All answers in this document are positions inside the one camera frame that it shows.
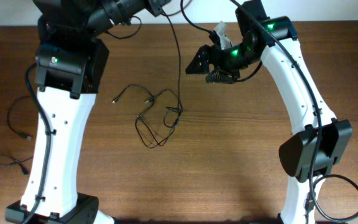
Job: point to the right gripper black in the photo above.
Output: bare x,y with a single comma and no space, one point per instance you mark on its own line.
207,51

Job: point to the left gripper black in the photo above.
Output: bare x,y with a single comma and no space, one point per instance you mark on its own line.
159,5

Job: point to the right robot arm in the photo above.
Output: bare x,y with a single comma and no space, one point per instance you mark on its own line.
319,139

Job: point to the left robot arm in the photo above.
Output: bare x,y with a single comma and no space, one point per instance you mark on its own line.
68,67

